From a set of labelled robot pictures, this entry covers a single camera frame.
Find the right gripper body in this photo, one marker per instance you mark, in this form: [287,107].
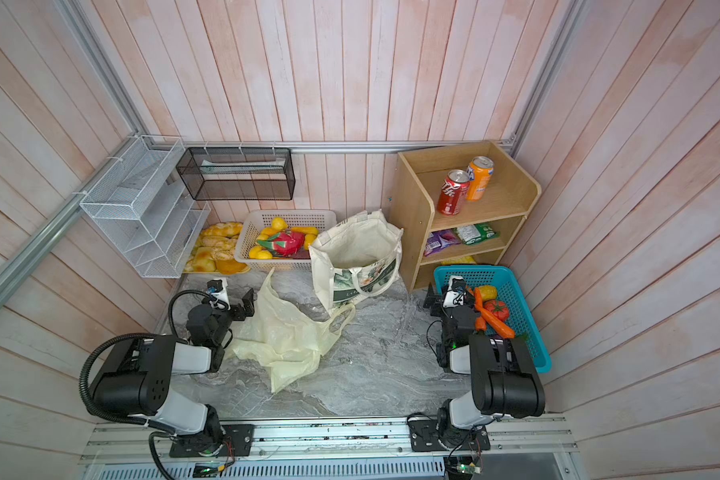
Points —
[438,298]

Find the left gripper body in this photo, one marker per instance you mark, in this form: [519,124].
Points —
[243,305]

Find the yellow plastic bag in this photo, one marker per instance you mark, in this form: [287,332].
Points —
[283,340]

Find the purple snack packet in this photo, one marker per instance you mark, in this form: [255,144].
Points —
[438,241]

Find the canvas tote bag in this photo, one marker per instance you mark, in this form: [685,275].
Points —
[355,260]

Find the red soda can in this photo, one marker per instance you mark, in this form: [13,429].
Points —
[453,192]

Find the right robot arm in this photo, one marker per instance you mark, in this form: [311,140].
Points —
[477,342]

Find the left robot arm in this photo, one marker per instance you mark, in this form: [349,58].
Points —
[127,379]

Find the yellow snack packet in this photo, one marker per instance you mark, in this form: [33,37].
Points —
[464,260]

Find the carrot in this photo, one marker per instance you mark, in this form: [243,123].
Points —
[486,319]

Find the yellow bell pepper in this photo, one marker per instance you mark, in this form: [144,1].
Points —
[487,292]

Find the red tomato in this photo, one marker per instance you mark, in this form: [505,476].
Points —
[498,309]

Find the white plastic basket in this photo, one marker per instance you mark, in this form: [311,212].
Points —
[264,223]

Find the dragon fruit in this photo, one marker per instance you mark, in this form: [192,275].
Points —
[285,243]

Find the green snack packet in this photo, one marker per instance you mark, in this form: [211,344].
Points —
[475,233]

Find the teal plastic basket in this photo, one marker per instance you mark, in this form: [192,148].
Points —
[509,292]

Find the wooden shelf unit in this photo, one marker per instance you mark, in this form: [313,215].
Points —
[509,198]

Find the black mesh basket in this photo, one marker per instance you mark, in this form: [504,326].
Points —
[238,173]

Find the orange soda can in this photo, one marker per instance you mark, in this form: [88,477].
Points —
[480,171]

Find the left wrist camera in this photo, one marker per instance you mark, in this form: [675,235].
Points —
[217,290]

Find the white wire rack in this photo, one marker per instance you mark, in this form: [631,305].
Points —
[144,208]

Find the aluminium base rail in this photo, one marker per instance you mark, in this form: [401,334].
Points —
[344,448]

